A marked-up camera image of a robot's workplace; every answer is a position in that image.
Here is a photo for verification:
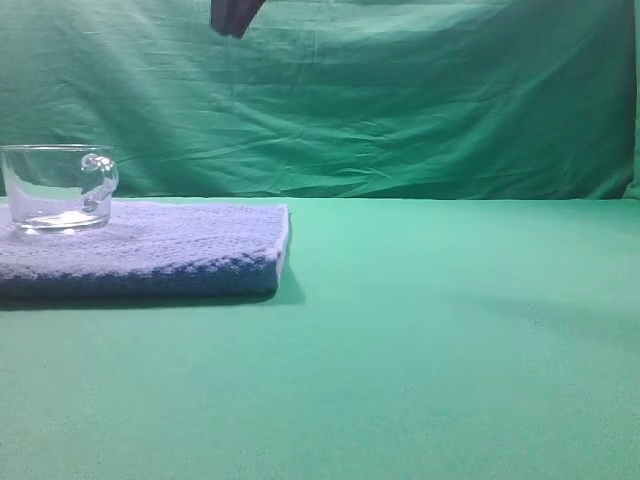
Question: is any green backdrop cloth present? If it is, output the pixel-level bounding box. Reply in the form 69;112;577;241
1;1;639;200

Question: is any transparent glass cup with handle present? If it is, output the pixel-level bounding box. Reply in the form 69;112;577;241
1;144;119;234

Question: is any folded blue towel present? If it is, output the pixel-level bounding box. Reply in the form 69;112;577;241
1;201;290;301

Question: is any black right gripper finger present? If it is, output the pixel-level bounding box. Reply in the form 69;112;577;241
209;0;265;39

